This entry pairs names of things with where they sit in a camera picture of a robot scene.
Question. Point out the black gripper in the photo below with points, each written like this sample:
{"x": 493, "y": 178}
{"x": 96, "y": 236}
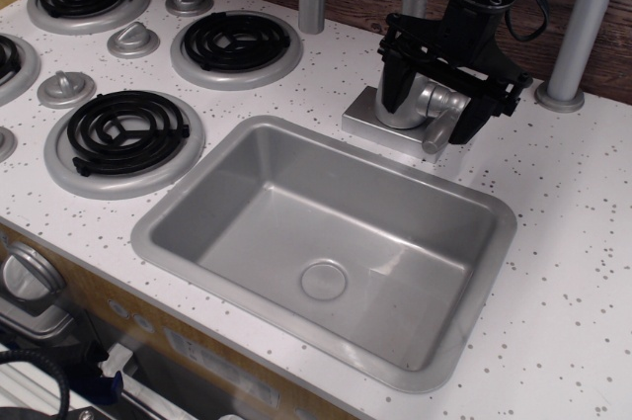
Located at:
{"x": 460, "y": 51}

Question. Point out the silver faucet lever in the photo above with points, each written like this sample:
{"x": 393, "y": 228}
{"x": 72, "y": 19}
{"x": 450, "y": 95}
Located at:
{"x": 441, "y": 109}

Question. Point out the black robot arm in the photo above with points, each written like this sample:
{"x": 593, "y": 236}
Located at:
{"x": 449, "y": 75}

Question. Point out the silver toy faucet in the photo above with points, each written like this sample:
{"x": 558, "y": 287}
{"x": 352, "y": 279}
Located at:
{"x": 408, "y": 111}

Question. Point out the grey support pole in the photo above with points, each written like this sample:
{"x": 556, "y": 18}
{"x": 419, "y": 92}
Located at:
{"x": 561, "y": 93}

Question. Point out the grey sink basin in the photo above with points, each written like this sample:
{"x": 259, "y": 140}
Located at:
{"x": 379, "y": 265}

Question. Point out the back right stove burner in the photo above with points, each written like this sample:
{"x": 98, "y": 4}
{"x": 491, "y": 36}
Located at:
{"x": 235, "y": 51}

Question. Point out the silver knob back right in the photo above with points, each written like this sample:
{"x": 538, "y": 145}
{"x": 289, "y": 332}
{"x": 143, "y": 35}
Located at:
{"x": 188, "y": 8}

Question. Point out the silver knob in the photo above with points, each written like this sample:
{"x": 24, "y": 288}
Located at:
{"x": 66, "y": 89}
{"x": 188, "y": 8}
{"x": 134, "y": 41}

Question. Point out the silver knob middle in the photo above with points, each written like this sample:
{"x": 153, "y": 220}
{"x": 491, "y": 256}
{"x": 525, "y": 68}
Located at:
{"x": 134, "y": 41}

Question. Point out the front right stove burner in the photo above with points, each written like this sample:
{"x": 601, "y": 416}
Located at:
{"x": 124, "y": 145}

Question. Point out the back left stove burner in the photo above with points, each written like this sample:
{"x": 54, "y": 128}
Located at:
{"x": 83, "y": 17}

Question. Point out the silver knob front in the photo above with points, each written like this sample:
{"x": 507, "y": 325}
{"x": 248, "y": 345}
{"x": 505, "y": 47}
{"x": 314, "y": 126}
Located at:
{"x": 66, "y": 89}

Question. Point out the left edge stove burner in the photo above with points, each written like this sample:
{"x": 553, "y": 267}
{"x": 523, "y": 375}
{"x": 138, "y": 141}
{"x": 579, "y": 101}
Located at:
{"x": 20, "y": 67}

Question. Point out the silver knob left edge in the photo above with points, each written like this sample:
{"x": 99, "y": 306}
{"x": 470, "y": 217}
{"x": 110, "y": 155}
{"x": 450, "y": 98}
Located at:
{"x": 8, "y": 143}

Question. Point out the silver oven dial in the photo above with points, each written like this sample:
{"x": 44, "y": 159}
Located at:
{"x": 28, "y": 280}

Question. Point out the silver oven handle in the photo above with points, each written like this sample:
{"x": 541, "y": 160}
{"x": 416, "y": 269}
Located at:
{"x": 49, "y": 327}

